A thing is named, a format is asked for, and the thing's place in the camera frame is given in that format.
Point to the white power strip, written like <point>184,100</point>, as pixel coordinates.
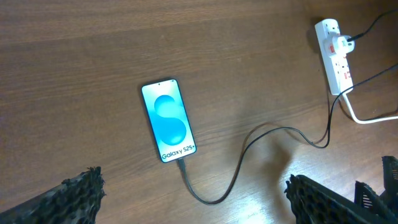
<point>337,68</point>

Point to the blue Galaxy smartphone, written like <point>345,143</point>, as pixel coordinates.
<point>168,119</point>

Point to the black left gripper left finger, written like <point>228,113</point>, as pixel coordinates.
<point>75,200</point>

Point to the white USB charger adapter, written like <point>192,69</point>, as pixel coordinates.
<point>338,45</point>

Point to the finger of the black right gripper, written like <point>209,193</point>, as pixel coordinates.
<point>366,198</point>
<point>389,196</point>

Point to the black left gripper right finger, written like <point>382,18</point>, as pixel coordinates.
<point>312,202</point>

